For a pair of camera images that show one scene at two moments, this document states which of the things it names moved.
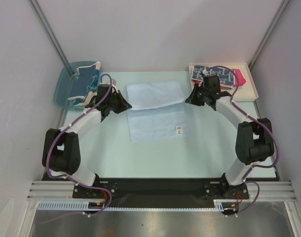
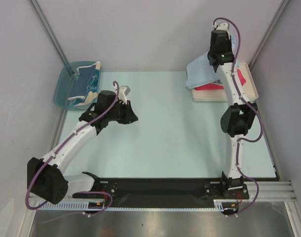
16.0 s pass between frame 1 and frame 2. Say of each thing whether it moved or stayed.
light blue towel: moved
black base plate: stayed
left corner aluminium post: stayed
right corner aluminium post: stayed
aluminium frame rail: stayed
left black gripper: moved
